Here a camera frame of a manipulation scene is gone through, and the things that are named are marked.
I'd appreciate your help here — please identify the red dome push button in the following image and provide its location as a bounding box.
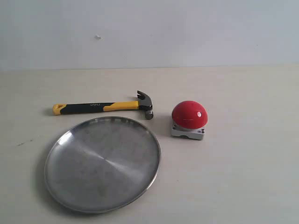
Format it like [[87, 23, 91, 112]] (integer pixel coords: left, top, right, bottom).
[[171, 101, 208, 140]]

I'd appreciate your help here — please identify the yellow black claw hammer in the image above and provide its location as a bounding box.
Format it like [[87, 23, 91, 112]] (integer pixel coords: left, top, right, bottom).
[[52, 91, 154, 120]]

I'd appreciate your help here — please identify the round steel plate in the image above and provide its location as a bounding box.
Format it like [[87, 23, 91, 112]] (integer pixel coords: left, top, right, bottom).
[[44, 116, 161, 214]]

